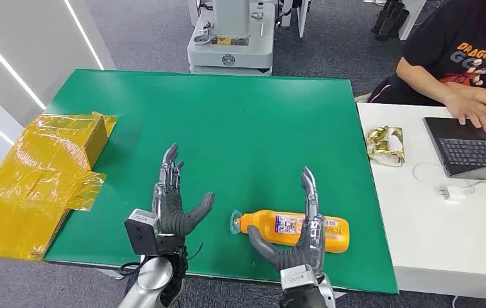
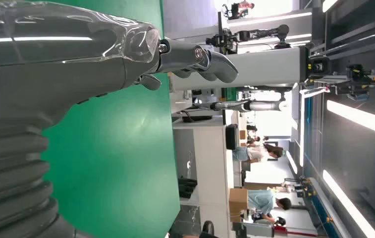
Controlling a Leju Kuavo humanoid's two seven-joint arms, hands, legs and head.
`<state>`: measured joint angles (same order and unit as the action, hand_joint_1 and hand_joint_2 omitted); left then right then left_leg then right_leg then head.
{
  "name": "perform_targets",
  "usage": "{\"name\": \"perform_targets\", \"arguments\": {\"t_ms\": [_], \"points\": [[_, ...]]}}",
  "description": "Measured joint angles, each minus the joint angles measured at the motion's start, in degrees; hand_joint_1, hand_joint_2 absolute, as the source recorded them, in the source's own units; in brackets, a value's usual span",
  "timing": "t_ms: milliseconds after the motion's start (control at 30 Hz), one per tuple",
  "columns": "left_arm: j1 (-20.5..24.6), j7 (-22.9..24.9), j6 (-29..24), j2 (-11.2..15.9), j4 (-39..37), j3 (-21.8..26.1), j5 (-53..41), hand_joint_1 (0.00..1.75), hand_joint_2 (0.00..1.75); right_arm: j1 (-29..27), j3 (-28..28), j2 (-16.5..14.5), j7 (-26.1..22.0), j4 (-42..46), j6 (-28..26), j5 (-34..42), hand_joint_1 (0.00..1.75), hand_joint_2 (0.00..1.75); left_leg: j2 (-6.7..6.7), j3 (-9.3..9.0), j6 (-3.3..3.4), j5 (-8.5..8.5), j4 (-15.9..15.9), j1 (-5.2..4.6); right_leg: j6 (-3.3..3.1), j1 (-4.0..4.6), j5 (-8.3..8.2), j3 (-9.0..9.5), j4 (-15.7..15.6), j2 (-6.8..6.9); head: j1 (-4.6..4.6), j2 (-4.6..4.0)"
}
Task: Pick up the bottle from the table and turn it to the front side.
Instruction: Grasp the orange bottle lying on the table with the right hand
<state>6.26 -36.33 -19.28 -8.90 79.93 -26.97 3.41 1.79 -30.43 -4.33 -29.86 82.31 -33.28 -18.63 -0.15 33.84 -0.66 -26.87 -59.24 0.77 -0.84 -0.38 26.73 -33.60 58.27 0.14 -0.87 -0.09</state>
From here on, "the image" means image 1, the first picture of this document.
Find black leaning objects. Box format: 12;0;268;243
370;0;410;42

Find white furniture panel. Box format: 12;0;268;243
281;0;310;39

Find thin white cable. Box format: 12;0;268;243
412;162;486;192

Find gold foil wrapper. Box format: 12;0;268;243
366;125;406;167

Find person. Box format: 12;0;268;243
368;0;486;133

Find white desk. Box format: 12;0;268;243
356;102;486;302

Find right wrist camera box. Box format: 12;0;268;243
279;264;321;292

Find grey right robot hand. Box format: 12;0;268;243
247;166;327;275

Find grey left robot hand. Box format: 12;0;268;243
152;143;216;237

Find green table mat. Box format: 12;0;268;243
43;69;399;295

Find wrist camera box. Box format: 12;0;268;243
124;209;161;257
279;264;321;292

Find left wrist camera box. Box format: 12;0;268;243
124;209;161;257

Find dark grey laptop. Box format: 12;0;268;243
422;117;486;183

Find white charger adapter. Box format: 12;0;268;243
438;185;468;201

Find yellow taped cardboard box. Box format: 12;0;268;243
0;112;119;261

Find person's hand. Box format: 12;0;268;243
444;94;486;133

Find orange plastic bottle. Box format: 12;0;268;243
230;209;351;255

